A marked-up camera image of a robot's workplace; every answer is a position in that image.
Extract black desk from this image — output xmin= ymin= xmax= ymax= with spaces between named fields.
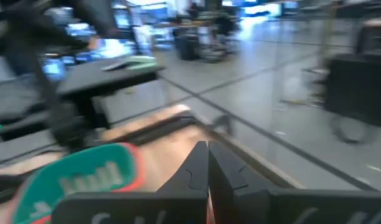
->
xmin=55 ymin=57 xmax=165 ymax=128

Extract green and white desk items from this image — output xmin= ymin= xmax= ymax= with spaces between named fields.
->
xmin=101 ymin=55 xmax=159 ymax=72

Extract black office chair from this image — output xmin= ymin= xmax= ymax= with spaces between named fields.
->
xmin=199 ymin=12 xmax=242 ymax=63

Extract black wheeled cart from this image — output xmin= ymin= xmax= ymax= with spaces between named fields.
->
xmin=321 ymin=18 xmax=381 ymax=144

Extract black waste bin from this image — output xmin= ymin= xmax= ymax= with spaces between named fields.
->
xmin=174 ymin=29 xmax=201 ymax=62

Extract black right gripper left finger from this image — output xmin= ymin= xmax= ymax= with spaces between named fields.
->
xmin=52 ymin=141 xmax=209 ymax=224

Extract green basket with orange rim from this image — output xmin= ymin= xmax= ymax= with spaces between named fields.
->
xmin=11 ymin=142 xmax=146 ymax=224

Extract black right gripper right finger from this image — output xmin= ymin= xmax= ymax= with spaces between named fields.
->
xmin=208 ymin=141 xmax=381 ymax=224

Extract black flat rail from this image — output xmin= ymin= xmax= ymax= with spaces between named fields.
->
xmin=114 ymin=114 xmax=198 ymax=146

